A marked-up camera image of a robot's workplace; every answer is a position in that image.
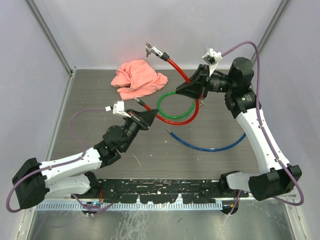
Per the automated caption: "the slotted cable duct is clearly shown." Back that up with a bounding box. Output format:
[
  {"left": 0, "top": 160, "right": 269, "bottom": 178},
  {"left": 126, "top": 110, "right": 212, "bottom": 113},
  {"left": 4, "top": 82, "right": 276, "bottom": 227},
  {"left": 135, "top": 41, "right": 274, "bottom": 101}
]
[{"left": 35, "top": 200, "right": 223, "bottom": 211}]

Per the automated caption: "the red cable lock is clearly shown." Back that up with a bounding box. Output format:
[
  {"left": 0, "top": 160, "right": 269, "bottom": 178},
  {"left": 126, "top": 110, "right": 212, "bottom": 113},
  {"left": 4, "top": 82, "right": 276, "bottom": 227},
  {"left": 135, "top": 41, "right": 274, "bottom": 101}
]
[{"left": 145, "top": 42, "right": 200, "bottom": 126}]

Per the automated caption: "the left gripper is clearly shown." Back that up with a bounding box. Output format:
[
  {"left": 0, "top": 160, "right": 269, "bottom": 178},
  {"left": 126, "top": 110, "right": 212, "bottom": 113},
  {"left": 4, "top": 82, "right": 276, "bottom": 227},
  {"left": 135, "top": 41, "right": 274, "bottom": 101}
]
[{"left": 121, "top": 108, "right": 157, "bottom": 152}]

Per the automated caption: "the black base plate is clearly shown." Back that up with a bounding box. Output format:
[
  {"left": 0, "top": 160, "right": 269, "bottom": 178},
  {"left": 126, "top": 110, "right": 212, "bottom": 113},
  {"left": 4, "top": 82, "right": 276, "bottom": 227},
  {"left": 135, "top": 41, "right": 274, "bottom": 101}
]
[{"left": 76, "top": 178, "right": 238, "bottom": 204}]

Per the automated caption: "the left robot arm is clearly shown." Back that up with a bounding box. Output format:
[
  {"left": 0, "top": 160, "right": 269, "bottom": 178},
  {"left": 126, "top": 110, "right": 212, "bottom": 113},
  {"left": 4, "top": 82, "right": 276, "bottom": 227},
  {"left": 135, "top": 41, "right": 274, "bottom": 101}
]
[{"left": 6, "top": 103, "right": 158, "bottom": 213}]

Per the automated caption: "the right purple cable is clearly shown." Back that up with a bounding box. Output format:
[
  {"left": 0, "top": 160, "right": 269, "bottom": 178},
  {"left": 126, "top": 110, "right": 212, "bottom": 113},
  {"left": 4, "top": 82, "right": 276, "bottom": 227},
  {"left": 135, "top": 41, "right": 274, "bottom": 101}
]
[{"left": 220, "top": 40, "right": 304, "bottom": 216}]

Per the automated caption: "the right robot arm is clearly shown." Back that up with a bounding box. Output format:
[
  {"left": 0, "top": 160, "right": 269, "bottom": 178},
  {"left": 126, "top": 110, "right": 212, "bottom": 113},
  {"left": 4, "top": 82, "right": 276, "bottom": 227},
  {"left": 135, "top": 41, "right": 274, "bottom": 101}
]
[{"left": 175, "top": 57, "right": 302, "bottom": 201}]

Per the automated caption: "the pink cloth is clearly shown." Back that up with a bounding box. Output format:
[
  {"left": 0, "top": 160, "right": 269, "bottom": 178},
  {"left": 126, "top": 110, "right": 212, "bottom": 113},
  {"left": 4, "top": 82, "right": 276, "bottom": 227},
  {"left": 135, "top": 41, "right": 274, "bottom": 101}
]
[{"left": 110, "top": 59, "right": 168, "bottom": 101}]

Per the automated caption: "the blue cable lock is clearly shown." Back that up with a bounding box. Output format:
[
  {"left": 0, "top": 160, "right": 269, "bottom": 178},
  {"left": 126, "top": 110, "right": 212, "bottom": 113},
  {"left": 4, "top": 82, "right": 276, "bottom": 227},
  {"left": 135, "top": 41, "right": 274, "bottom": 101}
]
[{"left": 165, "top": 127, "right": 247, "bottom": 152}]

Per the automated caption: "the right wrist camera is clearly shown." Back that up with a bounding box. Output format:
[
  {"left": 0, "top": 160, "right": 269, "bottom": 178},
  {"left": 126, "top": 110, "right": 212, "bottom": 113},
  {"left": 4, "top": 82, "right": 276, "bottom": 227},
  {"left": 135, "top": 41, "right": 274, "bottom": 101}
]
[{"left": 202, "top": 48, "right": 223, "bottom": 76}]

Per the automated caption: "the green cable lock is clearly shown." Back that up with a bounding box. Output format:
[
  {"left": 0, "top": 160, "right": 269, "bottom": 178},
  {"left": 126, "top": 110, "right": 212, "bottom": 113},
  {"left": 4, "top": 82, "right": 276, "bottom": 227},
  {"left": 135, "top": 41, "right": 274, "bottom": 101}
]
[{"left": 157, "top": 91, "right": 196, "bottom": 120}]

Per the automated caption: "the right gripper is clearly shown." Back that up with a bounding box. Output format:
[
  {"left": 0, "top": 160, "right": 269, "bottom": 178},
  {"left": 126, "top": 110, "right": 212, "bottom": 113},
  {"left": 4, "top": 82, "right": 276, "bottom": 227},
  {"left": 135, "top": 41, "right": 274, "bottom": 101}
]
[{"left": 175, "top": 64, "right": 235, "bottom": 100}]

